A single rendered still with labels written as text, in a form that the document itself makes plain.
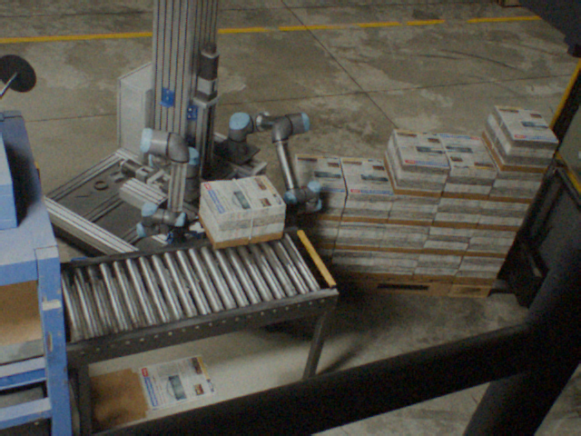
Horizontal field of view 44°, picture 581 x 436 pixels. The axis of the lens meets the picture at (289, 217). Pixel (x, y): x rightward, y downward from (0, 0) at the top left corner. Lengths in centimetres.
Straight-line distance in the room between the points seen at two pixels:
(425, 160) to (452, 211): 41
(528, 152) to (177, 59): 207
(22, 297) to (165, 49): 148
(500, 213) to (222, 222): 185
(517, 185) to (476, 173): 30
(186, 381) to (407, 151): 184
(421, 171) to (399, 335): 108
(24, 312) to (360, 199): 200
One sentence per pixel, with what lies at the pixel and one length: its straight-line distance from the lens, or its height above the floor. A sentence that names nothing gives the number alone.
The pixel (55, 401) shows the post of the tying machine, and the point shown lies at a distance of 316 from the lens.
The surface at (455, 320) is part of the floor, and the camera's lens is 487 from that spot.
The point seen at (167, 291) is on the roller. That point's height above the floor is 80.
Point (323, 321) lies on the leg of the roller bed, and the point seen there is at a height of 61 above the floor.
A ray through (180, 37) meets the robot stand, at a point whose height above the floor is 161.
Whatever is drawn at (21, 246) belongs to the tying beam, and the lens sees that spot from 261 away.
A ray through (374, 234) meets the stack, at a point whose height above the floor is 52.
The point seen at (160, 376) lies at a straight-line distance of 414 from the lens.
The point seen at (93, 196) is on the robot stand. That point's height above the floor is 21.
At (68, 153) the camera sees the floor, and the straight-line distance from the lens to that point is 571.
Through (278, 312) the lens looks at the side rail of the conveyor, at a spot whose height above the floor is 76.
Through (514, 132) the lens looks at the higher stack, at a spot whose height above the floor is 129.
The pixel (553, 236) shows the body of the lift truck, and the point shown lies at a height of 43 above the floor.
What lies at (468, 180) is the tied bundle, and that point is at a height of 98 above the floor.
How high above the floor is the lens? 329
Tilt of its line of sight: 39 degrees down
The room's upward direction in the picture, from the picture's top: 11 degrees clockwise
